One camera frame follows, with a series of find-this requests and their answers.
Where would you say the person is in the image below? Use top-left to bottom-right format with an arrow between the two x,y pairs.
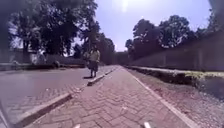
86,46 -> 102,80

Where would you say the red brick path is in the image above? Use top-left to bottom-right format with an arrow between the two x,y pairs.
24,65 -> 193,128

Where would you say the row of trees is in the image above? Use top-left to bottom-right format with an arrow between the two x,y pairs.
124,0 -> 224,61
0,0 -> 116,66

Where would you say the pale kerb line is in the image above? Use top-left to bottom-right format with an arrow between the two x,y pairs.
122,66 -> 201,128

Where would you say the grey asphalt road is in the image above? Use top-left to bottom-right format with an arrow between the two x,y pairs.
0,65 -> 118,128

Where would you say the row of kerb stones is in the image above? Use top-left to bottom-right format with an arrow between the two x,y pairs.
11,65 -> 118,128

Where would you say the pale wall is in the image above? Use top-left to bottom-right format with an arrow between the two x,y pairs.
0,49 -> 88,71

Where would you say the long grey wall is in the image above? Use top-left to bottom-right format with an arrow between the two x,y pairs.
126,29 -> 224,72

